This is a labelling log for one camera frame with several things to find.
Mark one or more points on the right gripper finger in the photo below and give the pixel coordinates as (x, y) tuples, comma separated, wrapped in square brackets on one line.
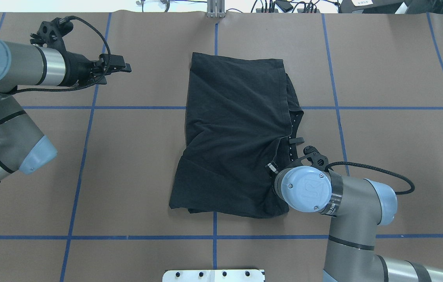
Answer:
[(272, 167)]

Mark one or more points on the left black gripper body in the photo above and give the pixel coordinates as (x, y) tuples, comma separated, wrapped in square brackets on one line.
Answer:
[(77, 69)]

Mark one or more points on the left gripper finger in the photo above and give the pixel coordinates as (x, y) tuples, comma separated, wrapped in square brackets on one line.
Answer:
[(99, 73), (111, 61)]

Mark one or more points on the black printed t-shirt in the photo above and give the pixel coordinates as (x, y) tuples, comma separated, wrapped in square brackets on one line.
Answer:
[(240, 115)]

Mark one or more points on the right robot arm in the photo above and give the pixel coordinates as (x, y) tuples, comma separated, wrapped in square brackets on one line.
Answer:
[(357, 208)]

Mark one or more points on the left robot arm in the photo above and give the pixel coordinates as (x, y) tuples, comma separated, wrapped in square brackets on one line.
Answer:
[(24, 68)]

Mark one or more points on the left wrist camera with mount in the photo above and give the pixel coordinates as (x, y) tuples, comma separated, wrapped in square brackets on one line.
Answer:
[(50, 34)]

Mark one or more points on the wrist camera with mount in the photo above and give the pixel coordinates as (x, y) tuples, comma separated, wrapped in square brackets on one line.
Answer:
[(50, 34), (312, 157)]

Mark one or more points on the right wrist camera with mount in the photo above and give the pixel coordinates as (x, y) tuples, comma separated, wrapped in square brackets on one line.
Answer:
[(312, 157)]

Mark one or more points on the aluminium frame post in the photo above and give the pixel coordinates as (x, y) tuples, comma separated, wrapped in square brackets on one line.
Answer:
[(216, 9)]

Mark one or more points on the white camera mast with base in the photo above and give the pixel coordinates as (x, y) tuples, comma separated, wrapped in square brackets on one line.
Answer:
[(215, 275)]

